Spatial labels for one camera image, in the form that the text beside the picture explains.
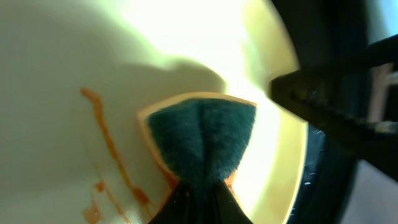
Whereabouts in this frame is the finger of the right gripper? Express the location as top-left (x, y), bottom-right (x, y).
top-left (269, 35), bottom-right (397, 180)

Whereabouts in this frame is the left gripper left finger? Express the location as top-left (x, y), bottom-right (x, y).
top-left (149, 183), bottom-right (197, 224)

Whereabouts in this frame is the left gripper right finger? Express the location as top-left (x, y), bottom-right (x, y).
top-left (205, 182), bottom-right (252, 224)

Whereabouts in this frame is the green yellow sponge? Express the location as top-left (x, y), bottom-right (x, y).
top-left (137, 92), bottom-right (257, 192)

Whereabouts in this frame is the yellow plate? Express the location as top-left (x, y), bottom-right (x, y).
top-left (1, 1), bottom-right (307, 223)

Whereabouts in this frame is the black round tray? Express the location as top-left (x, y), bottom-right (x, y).
top-left (272, 0), bottom-right (368, 223)

